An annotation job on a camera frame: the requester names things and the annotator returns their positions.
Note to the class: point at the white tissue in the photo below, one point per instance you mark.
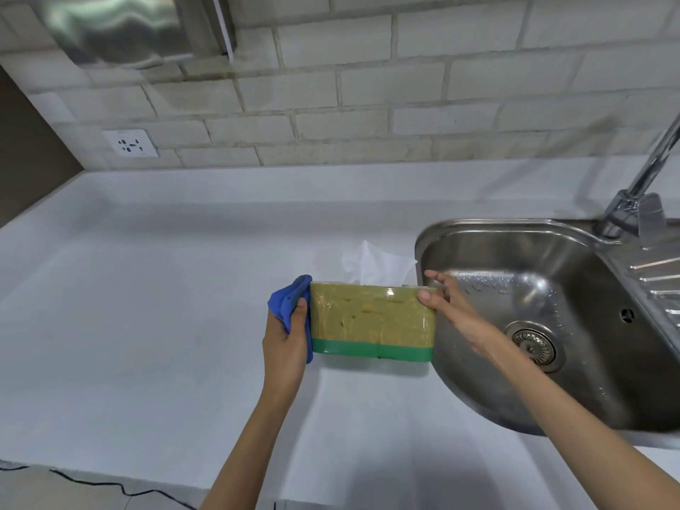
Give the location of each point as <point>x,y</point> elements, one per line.
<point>374,265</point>

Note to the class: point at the person's right forearm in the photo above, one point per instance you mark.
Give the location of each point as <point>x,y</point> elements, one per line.
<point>579,424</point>

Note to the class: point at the dark brown side panel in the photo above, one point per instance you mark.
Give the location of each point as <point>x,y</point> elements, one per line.
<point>26,153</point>

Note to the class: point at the blue microfibre cloth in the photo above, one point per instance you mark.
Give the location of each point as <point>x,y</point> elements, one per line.
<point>287,300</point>

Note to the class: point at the person's left hand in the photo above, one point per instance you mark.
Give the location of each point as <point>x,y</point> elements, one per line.
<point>284,361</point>

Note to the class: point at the person's left forearm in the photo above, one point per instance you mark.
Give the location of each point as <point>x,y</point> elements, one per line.
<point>255,456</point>

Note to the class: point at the chrome faucet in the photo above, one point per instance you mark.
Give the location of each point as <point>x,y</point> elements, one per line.
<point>645,175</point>

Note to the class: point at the stainless steel sink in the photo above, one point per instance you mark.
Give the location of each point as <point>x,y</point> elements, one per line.
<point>595,323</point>

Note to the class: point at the metal sink strainer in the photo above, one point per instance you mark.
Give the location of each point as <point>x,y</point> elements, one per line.
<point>536,346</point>

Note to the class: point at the stainless steel range hood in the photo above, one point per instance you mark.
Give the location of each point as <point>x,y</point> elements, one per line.
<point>106,26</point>

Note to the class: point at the person's right hand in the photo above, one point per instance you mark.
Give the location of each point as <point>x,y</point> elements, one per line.
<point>465,318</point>

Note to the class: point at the white wall socket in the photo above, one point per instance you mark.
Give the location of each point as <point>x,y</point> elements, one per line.
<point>130,143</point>

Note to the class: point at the gold and green tissue box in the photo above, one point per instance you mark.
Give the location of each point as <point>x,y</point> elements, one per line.
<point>372,318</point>

